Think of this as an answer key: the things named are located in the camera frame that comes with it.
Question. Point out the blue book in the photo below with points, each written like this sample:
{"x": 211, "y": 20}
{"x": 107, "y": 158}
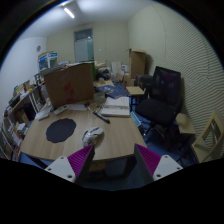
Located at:
{"x": 112, "y": 91}

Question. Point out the large brown cardboard box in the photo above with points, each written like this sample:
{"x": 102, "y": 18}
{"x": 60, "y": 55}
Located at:
{"x": 70, "y": 85}

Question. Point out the round black mouse pad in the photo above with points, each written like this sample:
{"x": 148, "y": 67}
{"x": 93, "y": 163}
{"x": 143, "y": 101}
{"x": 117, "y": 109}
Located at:
{"x": 60, "y": 130}

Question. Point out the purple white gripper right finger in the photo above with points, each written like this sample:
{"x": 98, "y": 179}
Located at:
{"x": 153, "y": 165}

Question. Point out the white open book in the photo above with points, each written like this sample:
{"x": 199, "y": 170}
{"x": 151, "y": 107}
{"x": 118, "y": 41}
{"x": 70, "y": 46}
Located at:
{"x": 116, "y": 107}

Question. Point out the white remote control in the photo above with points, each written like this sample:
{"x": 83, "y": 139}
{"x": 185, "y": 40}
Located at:
{"x": 60, "y": 110}

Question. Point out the light wooden chair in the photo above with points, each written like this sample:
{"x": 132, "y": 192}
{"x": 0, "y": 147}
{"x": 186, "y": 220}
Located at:
{"x": 209, "y": 145}

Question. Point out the ceiling fluorescent light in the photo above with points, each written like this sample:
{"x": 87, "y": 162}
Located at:
{"x": 69, "y": 13}

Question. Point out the grey door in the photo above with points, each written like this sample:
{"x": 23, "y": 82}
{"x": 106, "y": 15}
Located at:
{"x": 83, "y": 45}

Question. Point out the small wooden stool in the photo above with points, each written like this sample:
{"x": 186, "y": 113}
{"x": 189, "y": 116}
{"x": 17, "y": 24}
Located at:
{"x": 134, "y": 91}

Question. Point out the black mesh office chair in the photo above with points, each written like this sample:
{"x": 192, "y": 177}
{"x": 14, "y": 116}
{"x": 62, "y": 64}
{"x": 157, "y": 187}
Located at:
{"x": 164, "y": 101}

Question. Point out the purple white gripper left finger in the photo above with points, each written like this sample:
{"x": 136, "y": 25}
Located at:
{"x": 73, "y": 167}

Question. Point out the tall brown cardboard box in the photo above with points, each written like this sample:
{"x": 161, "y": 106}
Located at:
{"x": 136, "y": 62}

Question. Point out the wooden bookshelf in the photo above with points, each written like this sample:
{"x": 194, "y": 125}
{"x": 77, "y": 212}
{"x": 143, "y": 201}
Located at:
{"x": 21, "y": 110}

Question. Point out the black pen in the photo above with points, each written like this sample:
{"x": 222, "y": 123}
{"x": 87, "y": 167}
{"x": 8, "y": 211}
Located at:
{"x": 101, "y": 117}

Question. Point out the blue white display box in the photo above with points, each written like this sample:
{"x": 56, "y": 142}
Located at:
{"x": 47, "y": 60}

